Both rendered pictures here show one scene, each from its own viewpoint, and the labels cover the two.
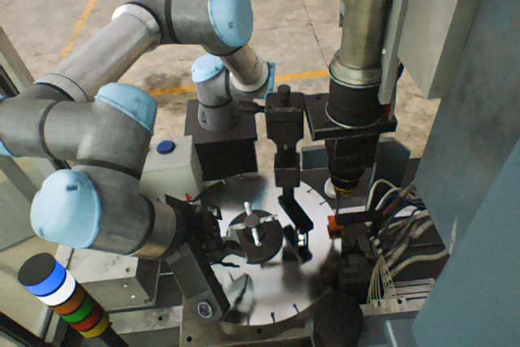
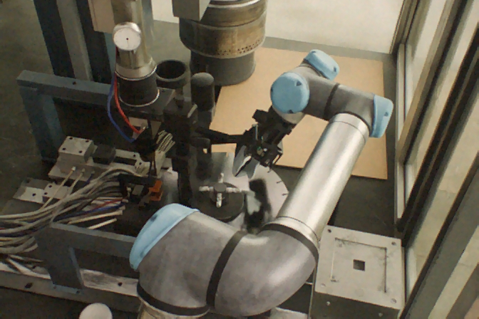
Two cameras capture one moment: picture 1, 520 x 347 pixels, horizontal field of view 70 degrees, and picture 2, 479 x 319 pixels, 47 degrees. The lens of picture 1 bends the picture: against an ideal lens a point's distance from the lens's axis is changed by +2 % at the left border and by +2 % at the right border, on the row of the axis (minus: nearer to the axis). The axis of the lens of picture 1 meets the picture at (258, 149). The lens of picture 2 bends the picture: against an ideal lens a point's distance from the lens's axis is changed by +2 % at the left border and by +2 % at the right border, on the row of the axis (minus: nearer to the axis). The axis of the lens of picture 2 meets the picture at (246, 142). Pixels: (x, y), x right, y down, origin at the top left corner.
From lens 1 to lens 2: 1.24 m
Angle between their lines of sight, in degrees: 90
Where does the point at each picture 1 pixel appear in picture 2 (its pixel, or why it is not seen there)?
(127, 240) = not seen: hidden behind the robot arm
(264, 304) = (229, 161)
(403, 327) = not seen: outside the picture
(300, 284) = (202, 164)
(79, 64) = (330, 135)
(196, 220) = (261, 134)
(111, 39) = (307, 172)
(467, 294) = not seen: outside the picture
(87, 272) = (365, 239)
